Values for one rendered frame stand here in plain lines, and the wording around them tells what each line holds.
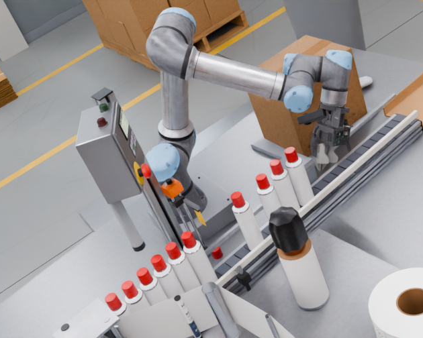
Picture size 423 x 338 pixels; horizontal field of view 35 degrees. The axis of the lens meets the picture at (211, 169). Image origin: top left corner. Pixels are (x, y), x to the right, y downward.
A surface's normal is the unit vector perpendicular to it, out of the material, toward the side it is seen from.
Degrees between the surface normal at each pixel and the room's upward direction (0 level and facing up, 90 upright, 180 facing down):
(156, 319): 90
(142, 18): 90
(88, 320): 0
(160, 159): 10
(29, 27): 90
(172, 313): 90
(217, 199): 2
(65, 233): 0
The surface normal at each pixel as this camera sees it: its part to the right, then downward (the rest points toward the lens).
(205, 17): 0.52, 0.34
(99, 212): -0.33, -0.76
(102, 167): 0.06, 0.57
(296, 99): -0.18, 0.66
